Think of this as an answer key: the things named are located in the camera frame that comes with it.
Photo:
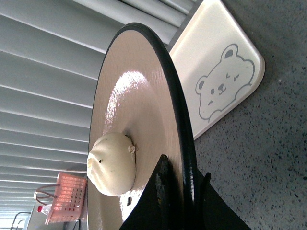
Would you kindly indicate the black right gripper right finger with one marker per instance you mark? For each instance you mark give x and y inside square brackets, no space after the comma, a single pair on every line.
[214,213]

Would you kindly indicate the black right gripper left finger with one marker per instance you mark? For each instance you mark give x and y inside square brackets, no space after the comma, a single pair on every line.
[159,206]

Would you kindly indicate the white steamed bun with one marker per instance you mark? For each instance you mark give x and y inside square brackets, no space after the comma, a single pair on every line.
[111,164]

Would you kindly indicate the beige plate with black rim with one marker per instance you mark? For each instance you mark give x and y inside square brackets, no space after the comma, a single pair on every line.
[139,94]

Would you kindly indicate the cream rectangular bear tray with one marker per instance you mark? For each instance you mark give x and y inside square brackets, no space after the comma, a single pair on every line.
[216,62]

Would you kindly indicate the pink plastic basket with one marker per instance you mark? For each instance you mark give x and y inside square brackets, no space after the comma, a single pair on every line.
[66,197]

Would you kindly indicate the plastic bottle with red cap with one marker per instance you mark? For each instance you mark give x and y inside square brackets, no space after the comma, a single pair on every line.
[44,209]

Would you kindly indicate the grey pleated curtain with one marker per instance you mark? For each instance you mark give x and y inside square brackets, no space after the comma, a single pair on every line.
[51,53]

